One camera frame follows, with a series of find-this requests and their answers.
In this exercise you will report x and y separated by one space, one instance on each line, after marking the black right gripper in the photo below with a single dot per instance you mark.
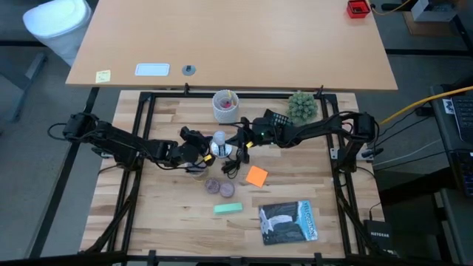
264 131

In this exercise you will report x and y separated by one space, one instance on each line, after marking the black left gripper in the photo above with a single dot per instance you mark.
186 151

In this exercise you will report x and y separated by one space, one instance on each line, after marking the white round lightbulb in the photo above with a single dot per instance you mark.
219 137

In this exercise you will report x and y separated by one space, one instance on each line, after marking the white ribbed cup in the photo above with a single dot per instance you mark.
225 114

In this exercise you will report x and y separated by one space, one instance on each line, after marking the black calculator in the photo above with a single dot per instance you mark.
279 118

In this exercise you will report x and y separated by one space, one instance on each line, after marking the green succulent plant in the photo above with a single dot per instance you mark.
302 107

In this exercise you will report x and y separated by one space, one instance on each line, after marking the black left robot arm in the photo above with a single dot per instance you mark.
111 142

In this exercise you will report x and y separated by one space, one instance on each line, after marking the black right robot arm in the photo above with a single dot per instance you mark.
318 127

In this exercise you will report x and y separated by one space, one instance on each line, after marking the grey marker pen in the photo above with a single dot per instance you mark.
194 170

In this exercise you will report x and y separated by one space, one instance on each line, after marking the pink item in cup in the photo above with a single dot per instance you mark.
226 104

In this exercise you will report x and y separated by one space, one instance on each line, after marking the orange sticky note pad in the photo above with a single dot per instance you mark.
256 176

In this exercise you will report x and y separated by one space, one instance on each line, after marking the yellow pencil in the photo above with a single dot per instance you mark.
230 97

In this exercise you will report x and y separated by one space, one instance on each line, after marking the mint green eraser box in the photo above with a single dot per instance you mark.
228 208

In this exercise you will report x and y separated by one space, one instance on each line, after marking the Yellowstone book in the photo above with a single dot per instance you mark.
287 222

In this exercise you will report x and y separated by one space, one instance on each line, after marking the white rectangular plate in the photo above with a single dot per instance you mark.
152 69

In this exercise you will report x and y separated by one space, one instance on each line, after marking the tan wooden desk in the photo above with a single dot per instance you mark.
236 40

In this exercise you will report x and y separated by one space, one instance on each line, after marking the yellow sticky note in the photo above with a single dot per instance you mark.
103 76

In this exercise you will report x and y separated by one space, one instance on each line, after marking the black Netgear router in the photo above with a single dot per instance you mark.
378 234

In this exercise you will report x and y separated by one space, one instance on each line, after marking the red square box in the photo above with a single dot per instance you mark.
357 9

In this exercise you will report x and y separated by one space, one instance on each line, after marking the white trash bin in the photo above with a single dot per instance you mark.
59 26

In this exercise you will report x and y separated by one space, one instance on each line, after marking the brown cardboard box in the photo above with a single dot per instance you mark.
425 29

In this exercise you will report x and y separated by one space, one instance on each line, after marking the black keyboard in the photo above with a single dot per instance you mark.
465 118

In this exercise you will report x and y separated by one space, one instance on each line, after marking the keyboard with purple lights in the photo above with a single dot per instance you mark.
466 173

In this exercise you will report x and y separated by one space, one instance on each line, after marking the white grey box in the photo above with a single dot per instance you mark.
430 11

